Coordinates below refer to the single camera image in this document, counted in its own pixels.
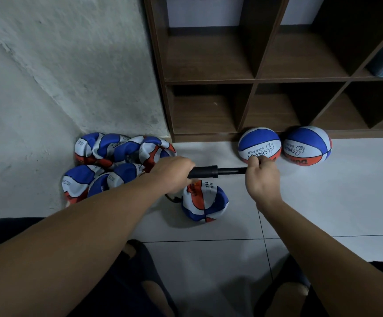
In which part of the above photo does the person's left foot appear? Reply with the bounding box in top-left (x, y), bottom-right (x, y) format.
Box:
top-left (127, 242), bottom-right (174, 317)

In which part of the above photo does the person's right forearm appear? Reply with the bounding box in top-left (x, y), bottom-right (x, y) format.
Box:
top-left (256, 193), bottom-right (383, 317)

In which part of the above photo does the person's left hand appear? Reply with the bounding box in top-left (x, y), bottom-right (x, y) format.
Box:
top-left (145, 155), bottom-right (197, 197)

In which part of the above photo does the person's left forearm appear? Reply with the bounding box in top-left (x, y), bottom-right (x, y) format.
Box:
top-left (0, 173), bottom-right (166, 317)

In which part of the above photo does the person's right hand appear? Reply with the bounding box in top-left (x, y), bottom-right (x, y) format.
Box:
top-left (245, 156), bottom-right (284, 213)

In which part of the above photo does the brown wooden cubby shelf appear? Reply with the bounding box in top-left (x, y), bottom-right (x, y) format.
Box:
top-left (142, 0), bottom-right (383, 143)

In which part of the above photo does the black hand pump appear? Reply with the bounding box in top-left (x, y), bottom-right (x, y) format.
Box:
top-left (165, 166), bottom-right (250, 204)

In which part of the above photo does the black sandal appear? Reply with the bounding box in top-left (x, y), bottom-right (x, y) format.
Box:
top-left (122, 239), bottom-right (179, 317)
top-left (252, 254), bottom-right (313, 317)

